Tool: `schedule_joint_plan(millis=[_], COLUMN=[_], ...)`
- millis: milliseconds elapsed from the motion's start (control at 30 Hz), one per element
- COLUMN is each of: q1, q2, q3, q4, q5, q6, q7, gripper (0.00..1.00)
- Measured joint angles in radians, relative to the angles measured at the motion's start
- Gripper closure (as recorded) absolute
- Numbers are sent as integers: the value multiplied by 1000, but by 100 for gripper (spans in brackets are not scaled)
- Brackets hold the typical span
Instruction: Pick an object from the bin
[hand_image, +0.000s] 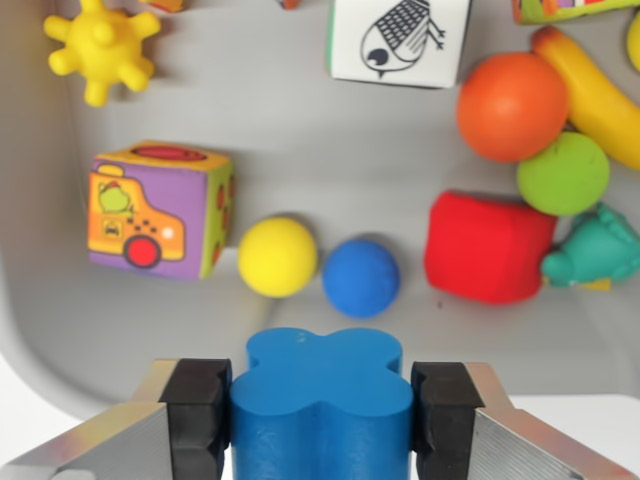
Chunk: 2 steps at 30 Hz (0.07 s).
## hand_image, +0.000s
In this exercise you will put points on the black-padded metal gripper left finger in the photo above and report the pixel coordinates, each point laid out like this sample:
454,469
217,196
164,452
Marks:
195,425

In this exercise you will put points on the black-padded metal gripper right finger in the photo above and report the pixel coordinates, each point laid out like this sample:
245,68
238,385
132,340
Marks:
445,425

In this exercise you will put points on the blue clover-shaped block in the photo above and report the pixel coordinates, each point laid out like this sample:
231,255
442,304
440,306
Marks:
320,400

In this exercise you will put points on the grey plastic bin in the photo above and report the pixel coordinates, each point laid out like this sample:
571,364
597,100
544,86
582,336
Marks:
300,150

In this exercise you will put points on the blue foam ball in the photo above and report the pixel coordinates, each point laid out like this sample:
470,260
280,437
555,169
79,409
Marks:
360,277

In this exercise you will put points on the red fabric shape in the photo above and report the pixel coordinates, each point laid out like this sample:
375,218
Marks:
487,247

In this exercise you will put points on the yellow foam ball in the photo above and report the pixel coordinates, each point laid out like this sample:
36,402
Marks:
277,257
635,42

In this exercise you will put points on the fabric cube with taxi print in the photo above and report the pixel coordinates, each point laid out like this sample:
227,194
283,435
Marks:
150,215

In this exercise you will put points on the teal rubber animal toy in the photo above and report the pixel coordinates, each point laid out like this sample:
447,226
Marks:
590,250

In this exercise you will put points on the green foam ball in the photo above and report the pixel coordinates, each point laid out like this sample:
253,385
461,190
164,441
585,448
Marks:
562,172

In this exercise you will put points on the orange foam ball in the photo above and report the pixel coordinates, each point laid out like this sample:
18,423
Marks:
512,107

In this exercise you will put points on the yellow toy banana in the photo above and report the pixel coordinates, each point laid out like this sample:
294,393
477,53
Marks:
595,100

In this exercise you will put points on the white cube with bird drawing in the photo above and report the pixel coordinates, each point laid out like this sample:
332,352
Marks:
400,42

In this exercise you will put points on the yellow spiky rubber ball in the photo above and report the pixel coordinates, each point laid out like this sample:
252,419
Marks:
102,50

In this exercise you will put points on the orange cube with green circle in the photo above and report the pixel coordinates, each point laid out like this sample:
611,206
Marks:
162,4

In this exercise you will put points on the purple fabric cube radio print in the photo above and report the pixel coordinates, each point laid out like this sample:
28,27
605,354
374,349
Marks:
550,11

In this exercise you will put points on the red white cube black snail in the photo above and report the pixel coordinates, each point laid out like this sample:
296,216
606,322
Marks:
290,3

